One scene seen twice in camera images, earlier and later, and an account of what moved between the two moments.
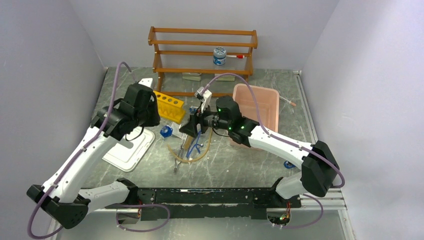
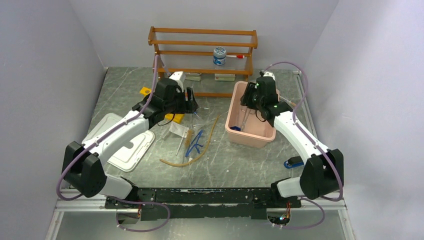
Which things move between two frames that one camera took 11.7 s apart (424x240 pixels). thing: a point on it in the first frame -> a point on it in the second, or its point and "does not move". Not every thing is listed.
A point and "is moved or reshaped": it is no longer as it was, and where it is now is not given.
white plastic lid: x=126 y=155 does not move
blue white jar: x=219 y=55 does not move
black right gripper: x=190 y=128 -> x=245 y=99
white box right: x=226 y=77 does not move
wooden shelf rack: x=201 y=51 does not move
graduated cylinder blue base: x=166 y=131 is moved or reshaped
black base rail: x=167 y=204 does not move
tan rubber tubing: x=196 y=159 is moved or reshaped
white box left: x=192 y=76 does not move
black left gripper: x=156 y=118 -> x=190 y=106
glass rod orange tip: x=287 y=101 does not move
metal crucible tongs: x=183 y=139 -> x=248 y=112
